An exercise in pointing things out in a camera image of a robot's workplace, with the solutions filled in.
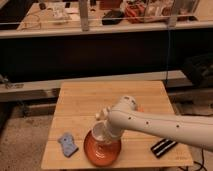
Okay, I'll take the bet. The white ceramic cup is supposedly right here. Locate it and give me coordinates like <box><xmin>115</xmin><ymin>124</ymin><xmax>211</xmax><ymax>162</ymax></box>
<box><xmin>91</xmin><ymin>121</ymin><xmax>114</xmax><ymax>144</ymax></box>

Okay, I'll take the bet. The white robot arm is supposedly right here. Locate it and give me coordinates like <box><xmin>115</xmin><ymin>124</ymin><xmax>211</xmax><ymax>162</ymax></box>
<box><xmin>92</xmin><ymin>96</ymin><xmax>213</xmax><ymax>152</ymax></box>

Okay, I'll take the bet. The orange ceramic bowl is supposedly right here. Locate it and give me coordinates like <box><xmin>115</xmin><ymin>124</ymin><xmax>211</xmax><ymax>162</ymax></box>
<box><xmin>83</xmin><ymin>131</ymin><xmax>122</xmax><ymax>167</ymax></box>

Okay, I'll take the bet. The wooden table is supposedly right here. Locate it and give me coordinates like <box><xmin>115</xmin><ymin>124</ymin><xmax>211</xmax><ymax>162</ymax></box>
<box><xmin>41</xmin><ymin>81</ymin><xmax>193</xmax><ymax>171</ymax></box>

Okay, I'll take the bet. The blue sponge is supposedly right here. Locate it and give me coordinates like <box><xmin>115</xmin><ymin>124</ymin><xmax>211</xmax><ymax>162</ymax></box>
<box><xmin>58</xmin><ymin>133</ymin><xmax>78</xmax><ymax>158</ymax></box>

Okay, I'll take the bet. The black white striped block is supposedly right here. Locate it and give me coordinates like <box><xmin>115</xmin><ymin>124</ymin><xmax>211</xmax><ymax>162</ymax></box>
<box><xmin>151</xmin><ymin>139</ymin><xmax>177</xmax><ymax>158</ymax></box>

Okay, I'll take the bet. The black bag on shelf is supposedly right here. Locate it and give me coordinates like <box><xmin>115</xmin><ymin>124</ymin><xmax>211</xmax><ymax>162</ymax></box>
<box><xmin>102</xmin><ymin>10</ymin><xmax>124</xmax><ymax>25</ymax></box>

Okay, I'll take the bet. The red orange item on shelf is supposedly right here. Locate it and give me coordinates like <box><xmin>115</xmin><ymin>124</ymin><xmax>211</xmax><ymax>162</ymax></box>
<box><xmin>125</xmin><ymin>4</ymin><xmax>145</xmax><ymax>23</ymax></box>

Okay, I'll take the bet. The black crate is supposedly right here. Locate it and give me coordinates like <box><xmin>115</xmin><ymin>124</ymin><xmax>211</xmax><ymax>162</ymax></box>
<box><xmin>181</xmin><ymin>53</ymin><xmax>213</xmax><ymax>87</ymax></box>

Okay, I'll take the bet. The metal shelf post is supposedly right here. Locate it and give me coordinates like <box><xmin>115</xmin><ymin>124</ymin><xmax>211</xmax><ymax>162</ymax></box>
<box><xmin>79</xmin><ymin>0</ymin><xmax>89</xmax><ymax>31</ymax></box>

